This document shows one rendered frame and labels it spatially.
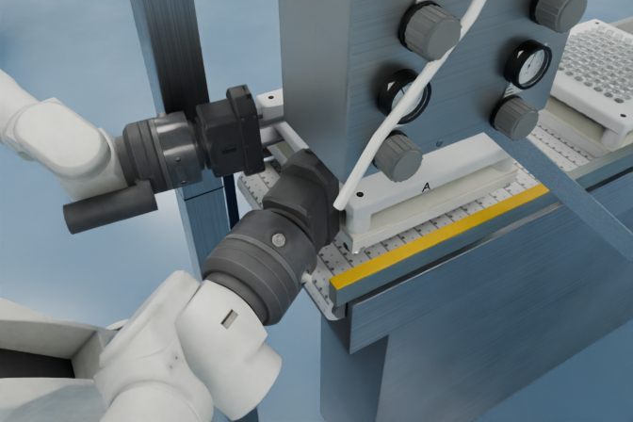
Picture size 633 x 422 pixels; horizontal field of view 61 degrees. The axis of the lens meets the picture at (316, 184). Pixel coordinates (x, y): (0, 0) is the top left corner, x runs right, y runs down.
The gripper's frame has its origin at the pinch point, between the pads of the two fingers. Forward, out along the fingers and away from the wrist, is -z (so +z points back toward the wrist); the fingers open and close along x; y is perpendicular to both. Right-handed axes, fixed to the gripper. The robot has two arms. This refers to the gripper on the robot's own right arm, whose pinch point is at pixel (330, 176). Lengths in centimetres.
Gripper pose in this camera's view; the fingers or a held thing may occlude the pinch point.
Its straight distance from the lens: 59.9
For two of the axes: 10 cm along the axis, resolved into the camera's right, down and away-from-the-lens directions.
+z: -4.8, 6.1, -6.4
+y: 8.8, 3.0, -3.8
